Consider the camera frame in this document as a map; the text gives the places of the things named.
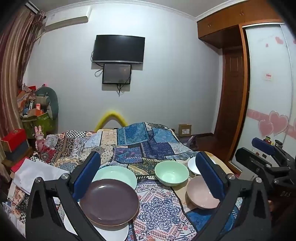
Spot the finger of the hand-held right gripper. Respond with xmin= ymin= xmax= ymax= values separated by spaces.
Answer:
xmin=252 ymin=137 xmax=284 ymax=154
xmin=235 ymin=147 xmax=274 ymax=179

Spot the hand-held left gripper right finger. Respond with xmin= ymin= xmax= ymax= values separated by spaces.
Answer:
xmin=195 ymin=151 xmax=272 ymax=241

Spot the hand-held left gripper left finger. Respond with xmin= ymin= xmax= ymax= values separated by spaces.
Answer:
xmin=25 ymin=151 xmax=109 ymax=241

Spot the pink bowl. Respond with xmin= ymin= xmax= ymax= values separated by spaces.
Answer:
xmin=186 ymin=175 xmax=221 ymax=209

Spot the white bowl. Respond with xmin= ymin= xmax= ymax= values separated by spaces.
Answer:
xmin=187 ymin=156 xmax=216 ymax=176

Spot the light green plate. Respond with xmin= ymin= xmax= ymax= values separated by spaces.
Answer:
xmin=91 ymin=166 xmax=138 ymax=193

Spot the purple plate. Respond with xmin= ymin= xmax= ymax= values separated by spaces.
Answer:
xmin=80 ymin=178 xmax=139 ymax=226

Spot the light green bowl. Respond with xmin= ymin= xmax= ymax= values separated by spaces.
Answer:
xmin=154 ymin=160 xmax=189 ymax=187

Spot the white plate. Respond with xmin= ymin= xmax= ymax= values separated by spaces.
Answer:
xmin=63 ymin=209 xmax=129 ymax=241

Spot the white heart-print wardrobe door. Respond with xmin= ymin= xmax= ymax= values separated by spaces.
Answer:
xmin=229 ymin=22 xmax=296 ymax=176

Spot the white cloth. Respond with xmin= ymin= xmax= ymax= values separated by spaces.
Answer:
xmin=13 ymin=159 xmax=70 ymax=195

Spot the cardboard box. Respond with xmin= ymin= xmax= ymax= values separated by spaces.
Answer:
xmin=178 ymin=124 xmax=192 ymax=137

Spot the patchwork blanket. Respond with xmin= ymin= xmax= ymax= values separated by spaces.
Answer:
xmin=2 ymin=122 xmax=243 ymax=241

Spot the pink bunny toy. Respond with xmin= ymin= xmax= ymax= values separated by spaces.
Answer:
xmin=34 ymin=126 xmax=47 ymax=149

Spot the brown wooden door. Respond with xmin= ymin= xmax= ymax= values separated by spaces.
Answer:
xmin=214 ymin=46 xmax=249 ymax=139

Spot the yellow foam hoop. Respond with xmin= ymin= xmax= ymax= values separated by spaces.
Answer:
xmin=95 ymin=110 xmax=127 ymax=131

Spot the green box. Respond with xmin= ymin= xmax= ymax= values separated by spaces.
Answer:
xmin=22 ymin=112 xmax=55 ymax=139

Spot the dark grey box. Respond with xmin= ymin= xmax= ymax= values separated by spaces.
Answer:
xmin=5 ymin=141 xmax=30 ymax=161

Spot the grey cushion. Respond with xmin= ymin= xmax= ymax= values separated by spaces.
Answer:
xmin=36 ymin=87 xmax=59 ymax=118

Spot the red box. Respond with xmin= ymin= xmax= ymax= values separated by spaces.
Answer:
xmin=1 ymin=129 xmax=27 ymax=152

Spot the pile of boxes and packets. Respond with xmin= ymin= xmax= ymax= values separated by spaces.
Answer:
xmin=17 ymin=85 xmax=50 ymax=118

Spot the small black monitor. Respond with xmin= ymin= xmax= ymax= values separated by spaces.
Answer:
xmin=102 ymin=64 xmax=132 ymax=85

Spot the striped pink curtain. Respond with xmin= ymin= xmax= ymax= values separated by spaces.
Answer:
xmin=0 ymin=7 xmax=47 ymax=139

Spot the wooden overhead cabinet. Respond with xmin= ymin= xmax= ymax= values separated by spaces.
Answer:
xmin=196 ymin=0 xmax=287 ymax=49

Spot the white air conditioner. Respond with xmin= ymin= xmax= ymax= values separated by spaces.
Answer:
xmin=44 ymin=6 xmax=90 ymax=32

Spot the black wall television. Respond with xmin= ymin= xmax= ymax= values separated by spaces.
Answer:
xmin=92 ymin=35 xmax=146 ymax=64

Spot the white curtain rail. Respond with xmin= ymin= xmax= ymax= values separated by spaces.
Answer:
xmin=25 ymin=1 xmax=40 ymax=13

